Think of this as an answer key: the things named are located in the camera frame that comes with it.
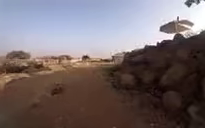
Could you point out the overhanging tree branch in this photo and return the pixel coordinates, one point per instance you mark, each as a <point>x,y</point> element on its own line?
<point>193,2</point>

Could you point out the row of distant trees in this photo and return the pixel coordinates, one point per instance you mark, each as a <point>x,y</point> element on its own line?
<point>18,54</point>

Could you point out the stone on the track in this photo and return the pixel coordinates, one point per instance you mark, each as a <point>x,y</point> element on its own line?
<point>57,89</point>

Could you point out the pale thatched parasol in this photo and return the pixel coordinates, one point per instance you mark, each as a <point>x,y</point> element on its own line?
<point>176,25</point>

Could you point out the dark rough stone wall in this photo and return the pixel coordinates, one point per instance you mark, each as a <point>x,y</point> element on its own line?
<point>176,73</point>

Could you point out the reddish brown dirt track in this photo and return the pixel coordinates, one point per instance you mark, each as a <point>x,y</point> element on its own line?
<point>80,100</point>

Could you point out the dry scrub ground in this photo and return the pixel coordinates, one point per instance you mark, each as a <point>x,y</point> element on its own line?
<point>13,71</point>

